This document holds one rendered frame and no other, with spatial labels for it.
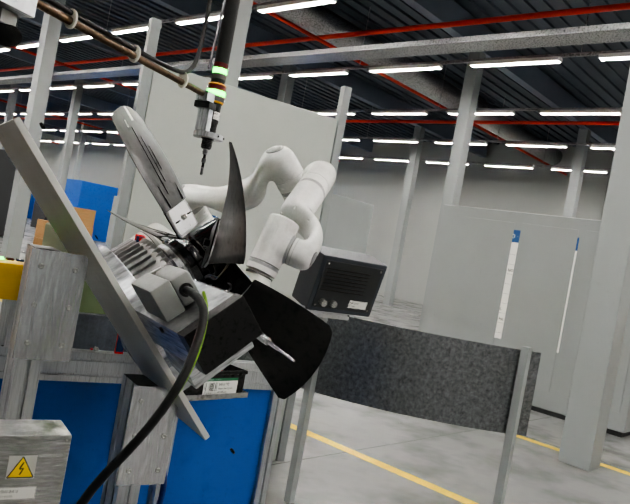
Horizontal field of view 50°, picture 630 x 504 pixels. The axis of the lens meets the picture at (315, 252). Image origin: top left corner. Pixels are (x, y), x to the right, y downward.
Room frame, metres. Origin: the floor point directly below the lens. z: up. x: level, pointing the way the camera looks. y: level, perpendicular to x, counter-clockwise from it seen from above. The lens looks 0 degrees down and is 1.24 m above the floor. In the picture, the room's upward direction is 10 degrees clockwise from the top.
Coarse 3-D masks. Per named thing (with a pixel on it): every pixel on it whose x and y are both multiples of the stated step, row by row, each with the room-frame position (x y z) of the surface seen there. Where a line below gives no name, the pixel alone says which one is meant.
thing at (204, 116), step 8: (200, 96) 1.49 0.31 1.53; (208, 96) 1.49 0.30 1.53; (200, 104) 1.50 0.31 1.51; (208, 104) 1.49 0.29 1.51; (200, 112) 1.51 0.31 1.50; (208, 112) 1.50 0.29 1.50; (200, 120) 1.51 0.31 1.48; (208, 120) 1.51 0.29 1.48; (200, 128) 1.51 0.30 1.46; (208, 128) 1.51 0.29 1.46; (200, 136) 1.53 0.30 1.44; (208, 136) 1.51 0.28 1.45; (216, 136) 1.52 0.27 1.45
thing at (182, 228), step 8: (184, 200) 1.47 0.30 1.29; (176, 208) 1.43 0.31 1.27; (184, 208) 1.46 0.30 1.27; (168, 216) 1.40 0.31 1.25; (176, 216) 1.42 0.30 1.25; (192, 216) 1.47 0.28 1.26; (176, 224) 1.41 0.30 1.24; (184, 224) 1.44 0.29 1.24; (192, 224) 1.46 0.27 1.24; (176, 232) 1.41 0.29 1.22; (184, 232) 1.43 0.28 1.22
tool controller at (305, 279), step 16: (320, 256) 2.11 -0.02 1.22; (336, 256) 2.13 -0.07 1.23; (352, 256) 2.20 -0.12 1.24; (368, 256) 2.29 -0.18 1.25; (304, 272) 2.18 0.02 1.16; (320, 272) 2.11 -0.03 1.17; (336, 272) 2.14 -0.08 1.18; (352, 272) 2.17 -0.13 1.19; (368, 272) 2.20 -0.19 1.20; (384, 272) 2.24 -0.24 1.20; (304, 288) 2.16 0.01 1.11; (320, 288) 2.13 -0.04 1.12; (336, 288) 2.16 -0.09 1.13; (352, 288) 2.19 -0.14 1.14; (368, 288) 2.23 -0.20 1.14; (304, 304) 2.15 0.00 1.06; (320, 304) 2.14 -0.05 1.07; (336, 304) 2.16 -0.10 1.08; (352, 304) 2.22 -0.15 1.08; (368, 304) 2.25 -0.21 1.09
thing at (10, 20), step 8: (0, 8) 0.97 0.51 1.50; (0, 16) 0.97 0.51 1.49; (8, 16) 0.98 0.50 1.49; (16, 16) 0.99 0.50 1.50; (0, 24) 0.98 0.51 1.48; (8, 24) 0.98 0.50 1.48; (0, 32) 0.98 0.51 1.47; (8, 32) 0.98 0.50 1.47; (16, 32) 0.99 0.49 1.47; (0, 40) 0.98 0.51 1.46; (8, 40) 0.99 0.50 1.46; (16, 40) 1.00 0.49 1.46
